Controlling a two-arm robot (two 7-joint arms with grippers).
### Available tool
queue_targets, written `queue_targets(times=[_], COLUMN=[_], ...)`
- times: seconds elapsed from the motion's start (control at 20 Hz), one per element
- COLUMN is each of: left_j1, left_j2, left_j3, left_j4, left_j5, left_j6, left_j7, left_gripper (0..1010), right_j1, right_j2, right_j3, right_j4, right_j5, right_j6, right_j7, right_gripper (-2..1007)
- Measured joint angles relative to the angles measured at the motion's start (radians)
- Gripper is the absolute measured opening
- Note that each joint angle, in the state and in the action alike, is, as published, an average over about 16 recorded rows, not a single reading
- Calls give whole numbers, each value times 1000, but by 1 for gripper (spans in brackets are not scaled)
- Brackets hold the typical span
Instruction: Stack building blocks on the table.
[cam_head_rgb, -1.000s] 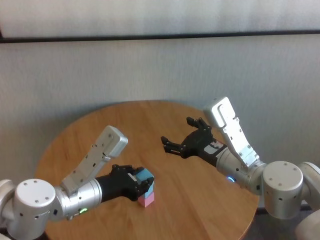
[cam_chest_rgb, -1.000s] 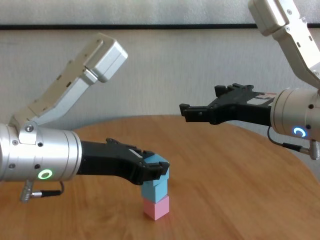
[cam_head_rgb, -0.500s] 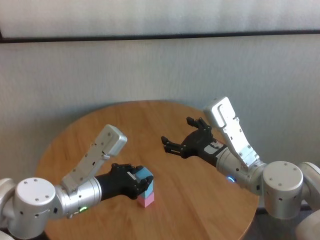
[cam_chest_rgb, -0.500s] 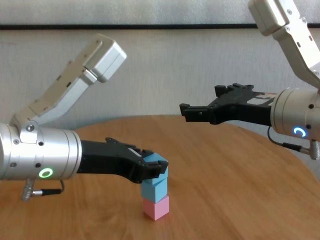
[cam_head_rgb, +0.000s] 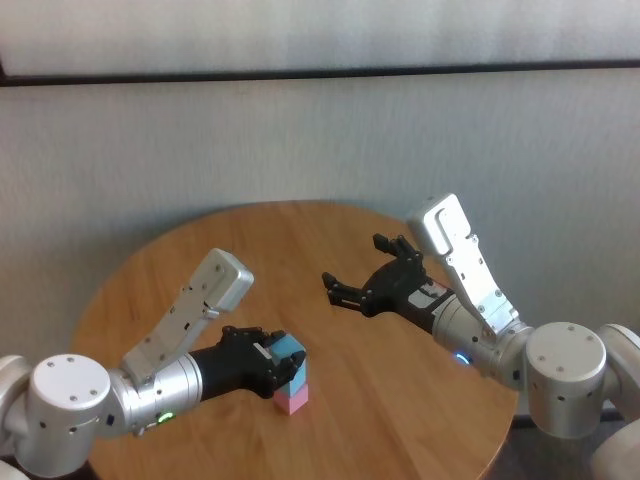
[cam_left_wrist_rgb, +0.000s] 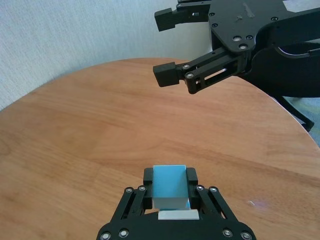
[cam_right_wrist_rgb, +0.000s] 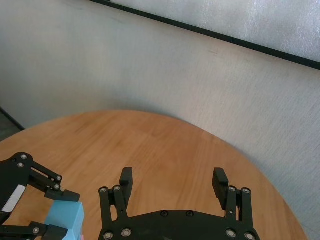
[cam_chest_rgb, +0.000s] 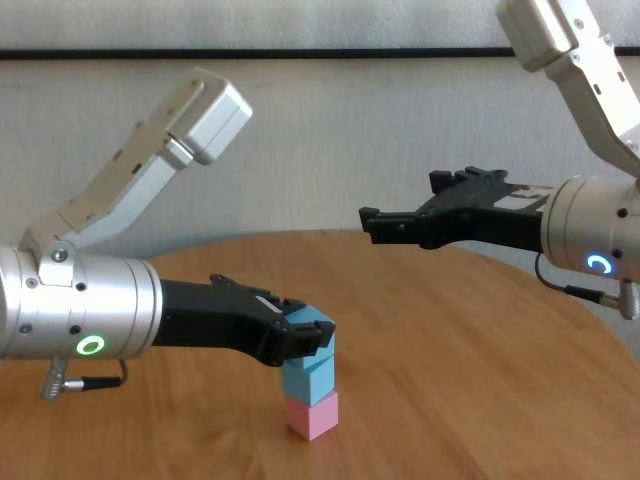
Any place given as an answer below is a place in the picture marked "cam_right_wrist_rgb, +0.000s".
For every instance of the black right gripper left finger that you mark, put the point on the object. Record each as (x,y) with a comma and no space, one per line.
(122,197)

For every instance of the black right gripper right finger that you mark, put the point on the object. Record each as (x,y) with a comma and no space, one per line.
(226,197)

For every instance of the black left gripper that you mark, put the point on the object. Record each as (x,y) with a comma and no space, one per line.
(10,180)

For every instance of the light blue cube block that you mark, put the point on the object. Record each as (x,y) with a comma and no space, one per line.
(66,215)

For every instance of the black baseboard strip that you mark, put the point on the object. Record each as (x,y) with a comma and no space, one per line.
(11,118)

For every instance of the black wall rail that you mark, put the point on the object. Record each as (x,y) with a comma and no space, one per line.
(205,32)

